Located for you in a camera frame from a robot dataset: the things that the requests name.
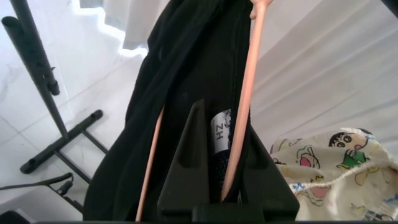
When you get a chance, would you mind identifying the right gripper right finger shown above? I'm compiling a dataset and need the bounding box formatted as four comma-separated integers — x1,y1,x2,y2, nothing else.
241,124,300,223

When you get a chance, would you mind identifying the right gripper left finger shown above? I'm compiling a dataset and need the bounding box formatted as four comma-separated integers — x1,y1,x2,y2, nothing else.
157,98,211,223

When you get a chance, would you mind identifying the cream printed garment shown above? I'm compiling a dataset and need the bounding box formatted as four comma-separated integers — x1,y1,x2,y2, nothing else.
269,126,398,222

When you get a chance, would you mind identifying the pink clothes hanger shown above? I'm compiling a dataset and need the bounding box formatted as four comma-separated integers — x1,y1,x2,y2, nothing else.
135,0,275,222

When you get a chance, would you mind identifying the black garment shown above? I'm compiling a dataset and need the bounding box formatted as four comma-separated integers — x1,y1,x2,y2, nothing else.
82,0,253,222

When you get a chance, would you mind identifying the black clothes rack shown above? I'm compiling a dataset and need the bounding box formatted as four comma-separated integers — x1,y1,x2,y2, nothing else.
1,0,109,185

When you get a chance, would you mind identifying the white curtain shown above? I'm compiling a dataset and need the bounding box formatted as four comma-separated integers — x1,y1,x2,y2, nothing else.
79,0,398,152

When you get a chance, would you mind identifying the black cable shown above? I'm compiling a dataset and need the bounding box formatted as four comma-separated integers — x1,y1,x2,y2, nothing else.
0,172,85,215

